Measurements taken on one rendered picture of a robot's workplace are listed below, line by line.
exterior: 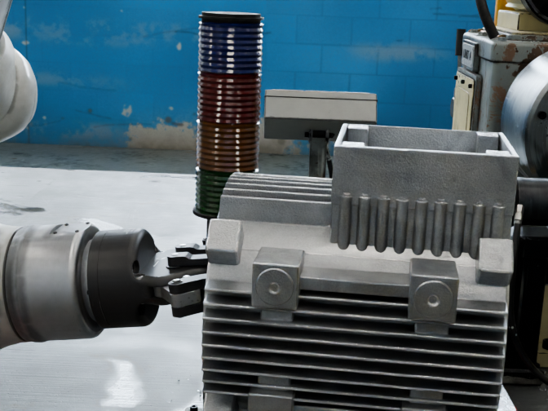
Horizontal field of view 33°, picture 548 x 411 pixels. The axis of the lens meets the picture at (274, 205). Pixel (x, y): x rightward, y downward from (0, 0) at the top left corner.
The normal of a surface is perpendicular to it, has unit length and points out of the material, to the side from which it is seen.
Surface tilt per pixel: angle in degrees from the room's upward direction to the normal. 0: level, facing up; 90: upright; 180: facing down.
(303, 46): 90
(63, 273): 63
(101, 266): 59
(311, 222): 88
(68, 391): 0
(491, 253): 45
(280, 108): 53
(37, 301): 90
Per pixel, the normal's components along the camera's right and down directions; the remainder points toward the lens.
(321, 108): 0.01, -0.39
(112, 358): 0.04, -0.97
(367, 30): -0.02, 0.24
